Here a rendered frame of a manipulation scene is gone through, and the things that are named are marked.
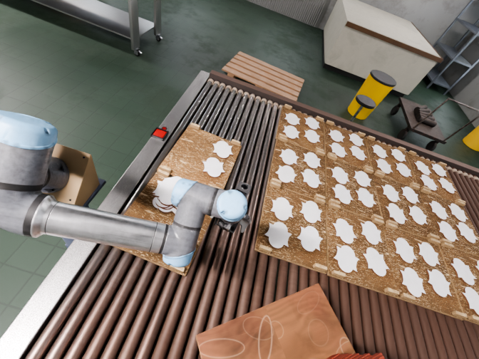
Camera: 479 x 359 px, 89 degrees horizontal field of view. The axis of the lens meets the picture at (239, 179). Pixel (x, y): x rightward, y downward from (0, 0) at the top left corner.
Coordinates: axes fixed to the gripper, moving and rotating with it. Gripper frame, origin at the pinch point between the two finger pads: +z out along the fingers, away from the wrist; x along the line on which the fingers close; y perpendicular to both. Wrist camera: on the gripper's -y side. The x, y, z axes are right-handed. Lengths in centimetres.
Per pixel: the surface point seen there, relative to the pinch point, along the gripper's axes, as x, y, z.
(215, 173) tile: -18.1, -19.0, 32.1
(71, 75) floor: -249, -85, 169
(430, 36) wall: 255, -686, 397
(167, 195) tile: -29.1, 3.9, 12.4
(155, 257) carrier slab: -20.2, 27.9, 9.7
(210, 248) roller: -2.3, 15.7, 17.9
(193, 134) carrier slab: -42, -37, 42
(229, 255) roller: 6.6, 14.8, 18.6
